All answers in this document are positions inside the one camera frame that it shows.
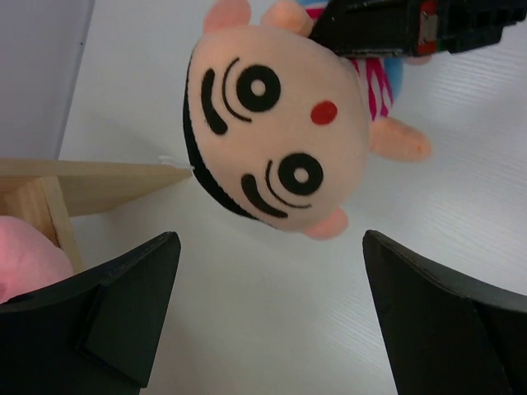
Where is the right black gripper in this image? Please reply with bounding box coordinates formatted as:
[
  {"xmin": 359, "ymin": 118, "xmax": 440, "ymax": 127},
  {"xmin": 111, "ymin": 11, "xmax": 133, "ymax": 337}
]
[{"xmin": 310, "ymin": 0, "xmax": 526, "ymax": 58}]

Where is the wooden two-tier shelf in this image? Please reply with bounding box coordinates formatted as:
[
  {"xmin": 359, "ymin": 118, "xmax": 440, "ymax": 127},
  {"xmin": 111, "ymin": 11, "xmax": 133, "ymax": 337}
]
[{"xmin": 1, "ymin": 159, "xmax": 191, "ymax": 274}]

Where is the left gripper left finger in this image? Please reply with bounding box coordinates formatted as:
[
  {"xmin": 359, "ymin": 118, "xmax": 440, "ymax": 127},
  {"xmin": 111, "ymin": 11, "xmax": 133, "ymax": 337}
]
[{"xmin": 1, "ymin": 232, "xmax": 180, "ymax": 395}]

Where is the boy plush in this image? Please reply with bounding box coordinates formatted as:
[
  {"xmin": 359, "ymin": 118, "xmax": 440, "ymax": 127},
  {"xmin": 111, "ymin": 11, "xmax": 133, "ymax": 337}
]
[{"xmin": 183, "ymin": 1, "xmax": 432, "ymax": 240}]

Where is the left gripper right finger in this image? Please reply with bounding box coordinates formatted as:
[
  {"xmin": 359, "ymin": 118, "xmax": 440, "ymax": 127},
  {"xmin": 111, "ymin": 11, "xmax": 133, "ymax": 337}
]
[{"xmin": 362, "ymin": 230, "xmax": 526, "ymax": 395}]

